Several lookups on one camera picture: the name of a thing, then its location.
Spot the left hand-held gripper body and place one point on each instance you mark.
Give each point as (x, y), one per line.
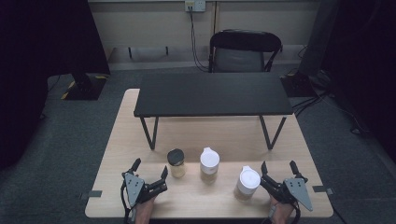
(134, 186)

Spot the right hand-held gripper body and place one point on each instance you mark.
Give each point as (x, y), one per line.
(297, 189)

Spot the glass jar with black lid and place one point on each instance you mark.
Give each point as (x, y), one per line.
(176, 163)

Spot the squat white-lidded seasoning bottle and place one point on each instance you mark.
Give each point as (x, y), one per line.
(247, 183)

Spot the tall white-lidded seasoning bottle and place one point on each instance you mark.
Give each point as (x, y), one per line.
(209, 165)

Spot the black raised shelf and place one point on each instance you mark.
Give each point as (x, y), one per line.
(214, 93)

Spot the person's left hand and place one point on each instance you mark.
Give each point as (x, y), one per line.
(145, 210)

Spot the person's right hand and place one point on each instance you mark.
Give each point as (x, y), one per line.
(280, 213)

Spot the grey tape strip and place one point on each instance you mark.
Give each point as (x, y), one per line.
(91, 194)
(320, 188)

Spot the black stand base yellow tape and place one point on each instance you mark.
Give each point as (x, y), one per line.
(84, 88)

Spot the black curtain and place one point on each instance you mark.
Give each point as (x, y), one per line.
(40, 46)
(364, 62)

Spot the black folding chair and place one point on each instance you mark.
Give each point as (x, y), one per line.
(244, 42)

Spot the grey leaning panel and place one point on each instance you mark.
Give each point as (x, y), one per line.
(319, 37)

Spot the black wall bracket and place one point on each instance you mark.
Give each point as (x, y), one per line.
(130, 52)
(167, 50)

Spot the white wall socket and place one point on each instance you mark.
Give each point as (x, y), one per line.
(195, 5)

